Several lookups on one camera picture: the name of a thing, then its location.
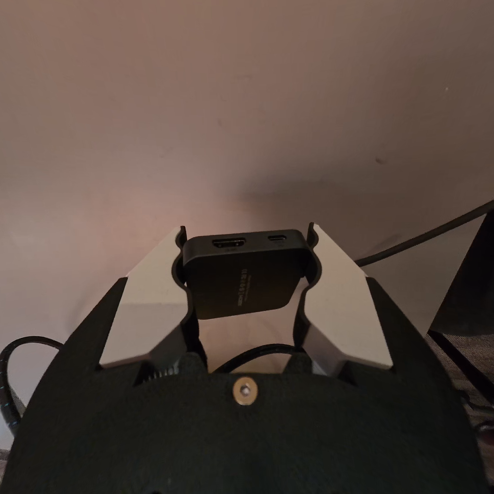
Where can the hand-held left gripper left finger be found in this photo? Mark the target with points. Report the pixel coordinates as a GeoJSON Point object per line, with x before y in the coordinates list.
{"type": "Point", "coordinates": [150, 308]}

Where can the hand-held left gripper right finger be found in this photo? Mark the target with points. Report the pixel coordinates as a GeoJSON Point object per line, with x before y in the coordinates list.
{"type": "Point", "coordinates": [339, 308]}

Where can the black square adapter hub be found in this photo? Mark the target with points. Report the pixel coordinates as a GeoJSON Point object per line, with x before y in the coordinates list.
{"type": "Point", "coordinates": [247, 285]}

